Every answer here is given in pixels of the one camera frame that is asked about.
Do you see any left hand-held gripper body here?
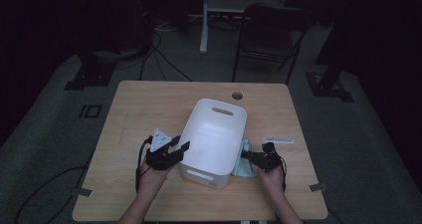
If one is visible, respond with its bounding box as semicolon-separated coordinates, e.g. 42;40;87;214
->
145;127;185;171

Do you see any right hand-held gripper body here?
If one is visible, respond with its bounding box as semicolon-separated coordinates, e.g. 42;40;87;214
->
253;136;296;173

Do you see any light blue cloth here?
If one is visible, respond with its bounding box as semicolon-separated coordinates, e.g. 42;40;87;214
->
232;138;259;179

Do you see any white plastic storage bin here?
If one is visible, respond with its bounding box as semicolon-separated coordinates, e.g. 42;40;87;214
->
178;98;248;189

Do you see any person's right hand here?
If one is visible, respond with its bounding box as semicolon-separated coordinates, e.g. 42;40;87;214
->
256;165;287;199

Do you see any person's left hand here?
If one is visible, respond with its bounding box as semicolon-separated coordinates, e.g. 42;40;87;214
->
136;163;174;199

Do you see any black stand base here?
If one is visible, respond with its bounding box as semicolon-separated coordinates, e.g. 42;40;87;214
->
305;63;355;103
64;49;117;92

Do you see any black folding chair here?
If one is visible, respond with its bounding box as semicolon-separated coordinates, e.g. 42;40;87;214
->
231;3;315;86

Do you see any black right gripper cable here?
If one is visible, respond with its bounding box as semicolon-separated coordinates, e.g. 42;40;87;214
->
278;155;289;192

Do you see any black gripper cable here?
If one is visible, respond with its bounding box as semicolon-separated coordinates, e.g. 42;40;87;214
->
134;135;154;194
278;155;289;192

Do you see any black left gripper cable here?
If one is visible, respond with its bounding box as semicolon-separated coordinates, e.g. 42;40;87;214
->
134;135;154;194

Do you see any black floor cable bundle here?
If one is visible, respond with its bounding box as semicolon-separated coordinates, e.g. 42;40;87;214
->
138;31;193;83

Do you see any white metal desk frame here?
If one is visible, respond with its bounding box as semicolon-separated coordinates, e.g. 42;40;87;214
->
198;0;290;55

